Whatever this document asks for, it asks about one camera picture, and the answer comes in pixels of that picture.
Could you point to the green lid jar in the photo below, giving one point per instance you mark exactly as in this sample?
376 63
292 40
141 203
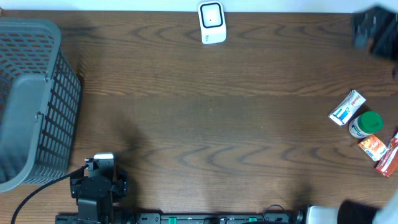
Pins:
366 124

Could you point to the white Panadol box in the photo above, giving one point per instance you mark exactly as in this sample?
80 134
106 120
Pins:
347 108

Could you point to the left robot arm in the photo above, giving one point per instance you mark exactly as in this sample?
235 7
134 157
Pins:
98 210

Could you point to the grey plastic basket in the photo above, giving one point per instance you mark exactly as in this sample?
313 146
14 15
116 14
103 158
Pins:
40 102

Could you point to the orange Topps candy bar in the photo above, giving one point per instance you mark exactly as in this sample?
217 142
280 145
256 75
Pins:
388 164

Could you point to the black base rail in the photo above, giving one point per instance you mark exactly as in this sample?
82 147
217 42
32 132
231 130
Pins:
156 218

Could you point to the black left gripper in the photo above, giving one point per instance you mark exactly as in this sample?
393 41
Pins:
120 188

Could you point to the small orange box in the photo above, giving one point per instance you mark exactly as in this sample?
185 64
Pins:
373 147

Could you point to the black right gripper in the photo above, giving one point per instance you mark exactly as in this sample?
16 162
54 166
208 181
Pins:
388 42

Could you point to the white barcode scanner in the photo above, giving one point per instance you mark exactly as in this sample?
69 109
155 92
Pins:
212 22

